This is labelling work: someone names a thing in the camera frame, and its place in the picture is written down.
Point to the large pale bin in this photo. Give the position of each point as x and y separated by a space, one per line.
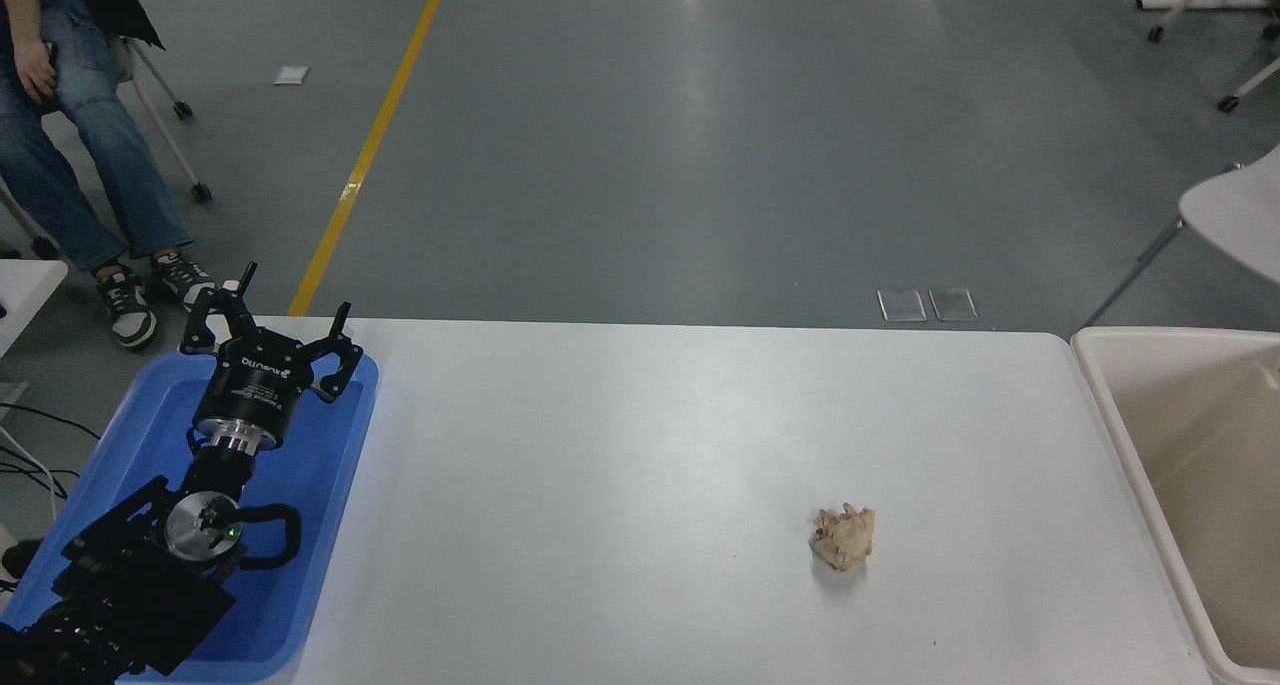
1210 485

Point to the small black floor object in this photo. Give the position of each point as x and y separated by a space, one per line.
20 557

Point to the blue plastic tray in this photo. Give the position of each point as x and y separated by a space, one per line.
320 485

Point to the crumpled tan paper ball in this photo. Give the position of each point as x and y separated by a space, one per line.
845 540

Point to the small white side table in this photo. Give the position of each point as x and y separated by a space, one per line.
25 290

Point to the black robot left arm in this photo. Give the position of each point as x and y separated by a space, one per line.
140 585

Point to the grey wheeled chair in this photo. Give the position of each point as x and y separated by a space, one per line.
165 95

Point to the white seat chair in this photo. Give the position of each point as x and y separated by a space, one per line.
1235 215

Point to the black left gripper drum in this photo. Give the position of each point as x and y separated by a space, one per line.
250 390

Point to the seated person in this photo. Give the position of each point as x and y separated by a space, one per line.
80 165

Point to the metal floor plate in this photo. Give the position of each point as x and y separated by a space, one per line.
902 305
953 304

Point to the white wheeled chair base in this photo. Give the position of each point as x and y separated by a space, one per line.
1200 0

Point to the seated person's hand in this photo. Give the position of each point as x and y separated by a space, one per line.
38 70

